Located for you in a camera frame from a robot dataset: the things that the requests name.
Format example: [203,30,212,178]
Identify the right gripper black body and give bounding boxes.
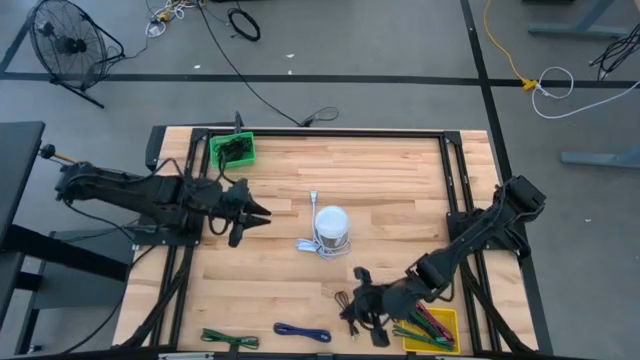
[352,267,402,348]

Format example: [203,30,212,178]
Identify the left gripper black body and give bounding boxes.
[218,178,252,250]

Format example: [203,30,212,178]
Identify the black USB cable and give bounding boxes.
[333,289,362,342]
[213,135,254,164]

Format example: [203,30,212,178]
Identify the green braided USB cable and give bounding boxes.
[392,310,455,351]
[200,327,261,351]

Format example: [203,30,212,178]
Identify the pink braided USB cable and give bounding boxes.
[414,302,454,344]

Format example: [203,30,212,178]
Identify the green plastic basket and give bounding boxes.
[208,131,257,170]

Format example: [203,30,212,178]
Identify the yellow plastic basket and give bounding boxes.
[402,307,461,355]

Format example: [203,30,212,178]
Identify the white lidded jar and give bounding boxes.
[313,204,351,250]

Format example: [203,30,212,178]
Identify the silver edge strip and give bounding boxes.
[158,352,216,360]

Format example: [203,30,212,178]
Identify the black knob yellow rod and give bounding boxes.
[38,143,81,165]

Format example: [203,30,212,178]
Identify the black side desk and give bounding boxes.
[0,121,130,354]

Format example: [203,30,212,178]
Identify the black floor fan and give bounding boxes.
[28,0,126,110]

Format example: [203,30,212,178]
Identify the grey-blue desk foot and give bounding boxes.
[559,144,640,169]
[527,0,634,39]

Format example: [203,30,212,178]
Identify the blue braided USB cable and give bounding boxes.
[273,322,333,344]

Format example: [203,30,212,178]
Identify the white USB cable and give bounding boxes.
[294,189,353,260]

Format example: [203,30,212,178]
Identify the black aluminium rig frame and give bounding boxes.
[119,127,539,354]

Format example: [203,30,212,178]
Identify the long black floor cable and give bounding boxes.
[197,0,340,128]

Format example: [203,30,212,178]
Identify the black coiled floor cable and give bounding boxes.
[227,7,262,42]

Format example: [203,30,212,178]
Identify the white floor cable bundle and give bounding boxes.
[144,0,199,39]

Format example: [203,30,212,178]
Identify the yellow extension cord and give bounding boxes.
[482,0,540,93]

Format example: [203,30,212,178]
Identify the black floor cable bundle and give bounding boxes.
[588,22,640,81]

